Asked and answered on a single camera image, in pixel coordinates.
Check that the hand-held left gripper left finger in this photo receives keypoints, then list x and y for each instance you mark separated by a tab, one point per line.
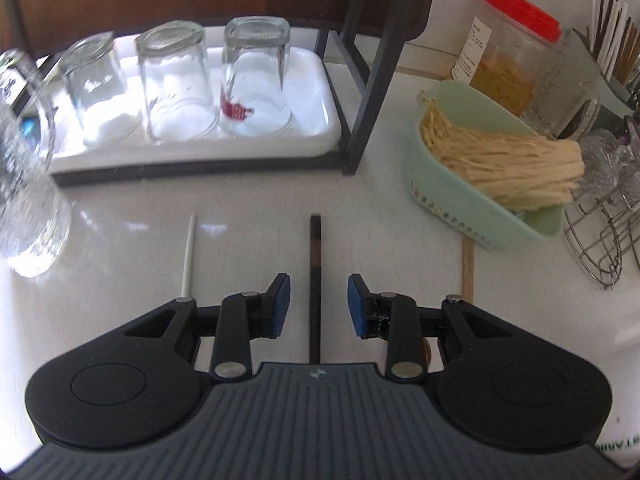
280	305

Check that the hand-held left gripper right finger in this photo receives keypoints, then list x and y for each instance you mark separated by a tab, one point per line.
357	305

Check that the black chopstick brown band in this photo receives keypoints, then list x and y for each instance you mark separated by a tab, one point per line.
315	285

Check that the wooden chopstick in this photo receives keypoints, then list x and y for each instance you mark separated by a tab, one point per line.
468	270

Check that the white chopstick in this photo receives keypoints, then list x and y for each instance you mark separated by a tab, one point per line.
189	260

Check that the green plastic basket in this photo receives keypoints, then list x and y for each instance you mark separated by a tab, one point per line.
450	210

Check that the white drip tray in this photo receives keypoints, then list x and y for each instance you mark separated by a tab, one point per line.
310	110

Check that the dried noodle bundle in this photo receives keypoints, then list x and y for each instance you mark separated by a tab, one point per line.
500	165

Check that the black dish rack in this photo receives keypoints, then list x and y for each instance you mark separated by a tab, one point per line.
370	85

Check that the red print glass tumbler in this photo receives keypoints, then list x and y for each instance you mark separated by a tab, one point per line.
255	75

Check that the clear glass tumbler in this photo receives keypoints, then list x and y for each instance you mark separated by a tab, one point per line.
97	90
175	80

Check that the textured glass mug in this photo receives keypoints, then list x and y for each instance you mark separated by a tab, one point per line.
30	200

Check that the cut glass cup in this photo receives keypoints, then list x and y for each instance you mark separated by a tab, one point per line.
605	160

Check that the tall clear glass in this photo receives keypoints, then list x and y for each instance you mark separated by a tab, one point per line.
565	90

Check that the red lid plastic jar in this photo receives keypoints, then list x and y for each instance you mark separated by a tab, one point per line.
505	45

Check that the green utensil holder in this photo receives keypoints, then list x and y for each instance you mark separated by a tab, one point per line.
607	95

